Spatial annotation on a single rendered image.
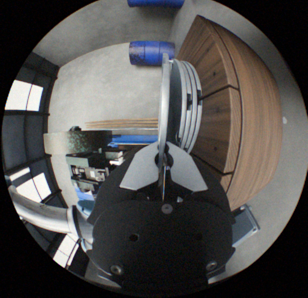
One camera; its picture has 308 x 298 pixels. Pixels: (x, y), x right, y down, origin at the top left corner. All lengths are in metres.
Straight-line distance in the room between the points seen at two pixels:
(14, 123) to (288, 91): 4.33
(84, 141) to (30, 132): 3.36
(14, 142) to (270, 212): 4.32
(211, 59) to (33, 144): 4.14
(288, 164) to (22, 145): 4.37
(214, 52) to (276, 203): 0.48
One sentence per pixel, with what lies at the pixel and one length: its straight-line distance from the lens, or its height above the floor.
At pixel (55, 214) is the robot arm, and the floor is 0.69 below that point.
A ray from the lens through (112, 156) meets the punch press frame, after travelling 1.19.
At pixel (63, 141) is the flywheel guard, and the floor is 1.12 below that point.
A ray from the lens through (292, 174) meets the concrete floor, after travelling 0.44.
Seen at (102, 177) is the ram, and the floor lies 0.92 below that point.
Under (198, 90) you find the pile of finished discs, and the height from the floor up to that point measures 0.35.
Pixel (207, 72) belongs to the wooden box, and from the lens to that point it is 0.15.
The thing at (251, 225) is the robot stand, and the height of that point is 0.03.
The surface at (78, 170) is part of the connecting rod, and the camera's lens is 1.27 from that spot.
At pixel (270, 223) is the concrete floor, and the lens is 0.52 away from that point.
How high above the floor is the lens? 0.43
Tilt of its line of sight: 3 degrees down
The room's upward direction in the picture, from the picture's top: 90 degrees counter-clockwise
